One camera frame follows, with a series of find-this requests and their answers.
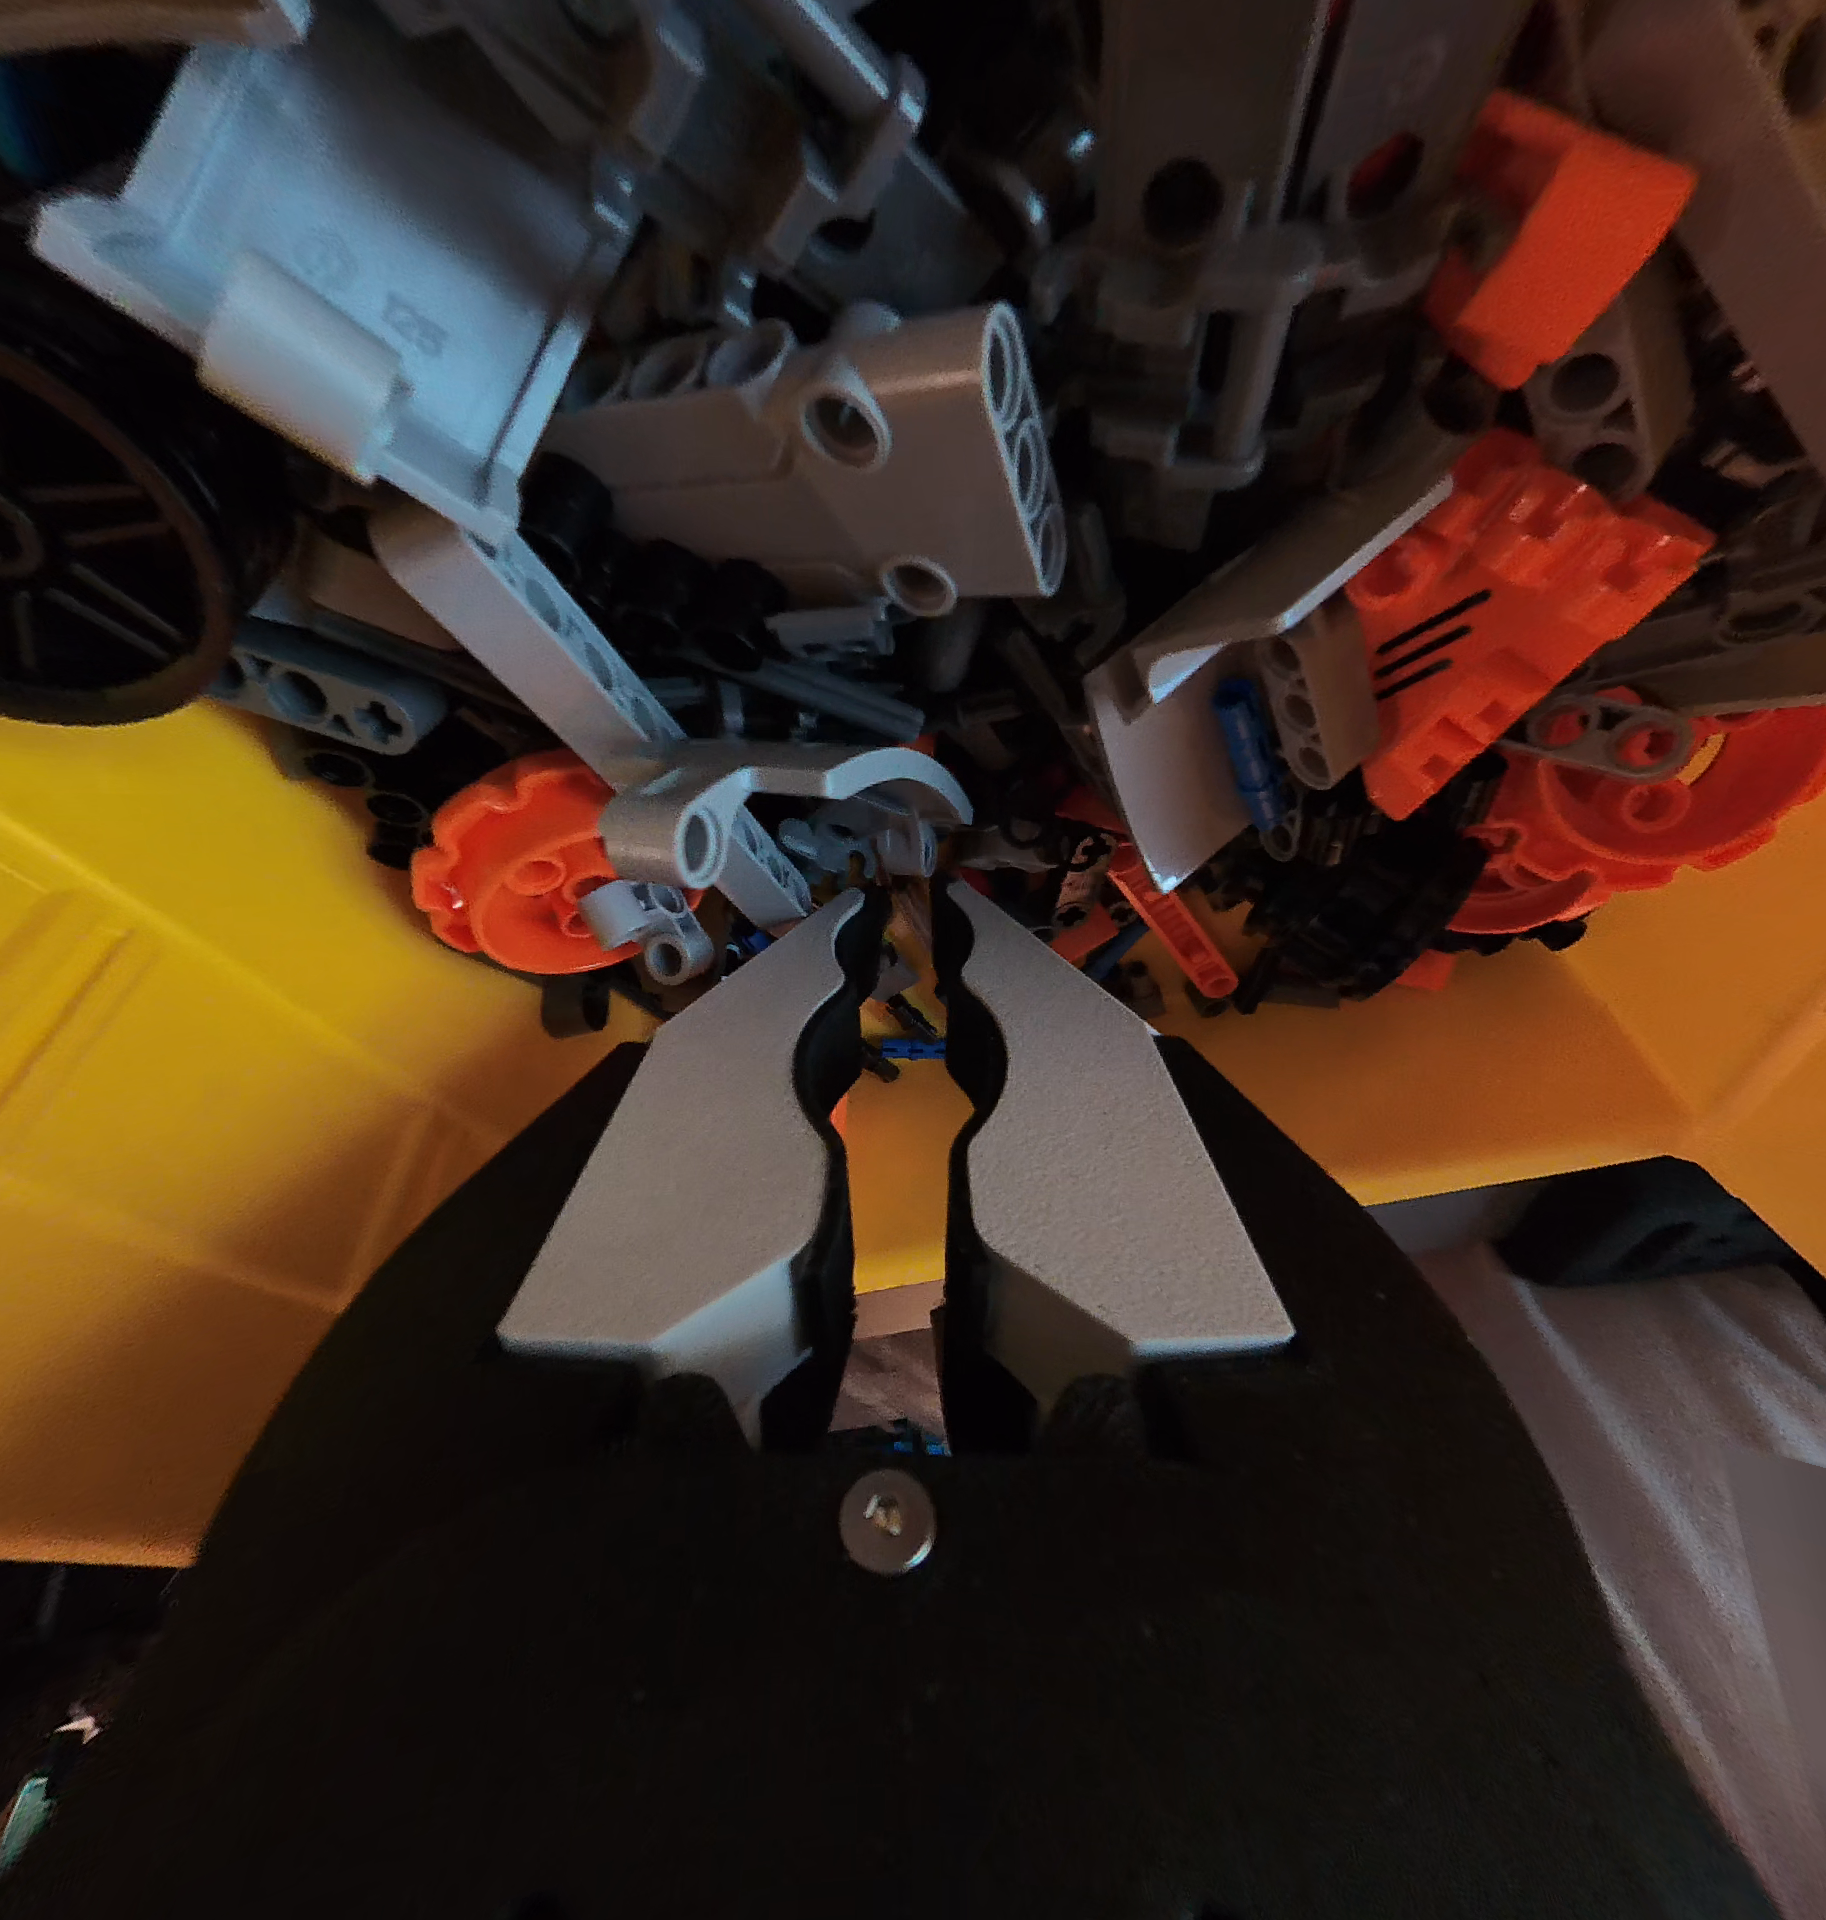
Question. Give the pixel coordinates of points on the orange block brick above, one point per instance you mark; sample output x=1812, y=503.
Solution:
x=1568, y=223

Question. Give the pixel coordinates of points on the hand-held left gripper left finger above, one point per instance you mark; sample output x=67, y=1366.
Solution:
x=687, y=1183

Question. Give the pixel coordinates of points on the yellow plastic bin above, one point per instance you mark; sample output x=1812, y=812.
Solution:
x=178, y=1124

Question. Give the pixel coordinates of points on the pile of building bricks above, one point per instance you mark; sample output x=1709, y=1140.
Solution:
x=927, y=630

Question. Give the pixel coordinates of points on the orange gear wheel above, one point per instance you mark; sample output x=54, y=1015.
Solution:
x=1648, y=825
x=515, y=871

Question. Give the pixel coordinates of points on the grey triangular beam brick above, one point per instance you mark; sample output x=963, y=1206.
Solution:
x=927, y=452

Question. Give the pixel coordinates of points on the white housing brick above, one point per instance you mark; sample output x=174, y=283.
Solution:
x=376, y=242

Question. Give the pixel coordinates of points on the grey arch brick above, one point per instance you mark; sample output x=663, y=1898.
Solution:
x=796, y=780

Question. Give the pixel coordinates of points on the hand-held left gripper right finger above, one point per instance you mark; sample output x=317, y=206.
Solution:
x=1124, y=1183

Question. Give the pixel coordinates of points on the orange striped panel brick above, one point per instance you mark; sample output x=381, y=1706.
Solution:
x=1529, y=600

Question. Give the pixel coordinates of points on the black rubber wheel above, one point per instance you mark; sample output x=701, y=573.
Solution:
x=74, y=570

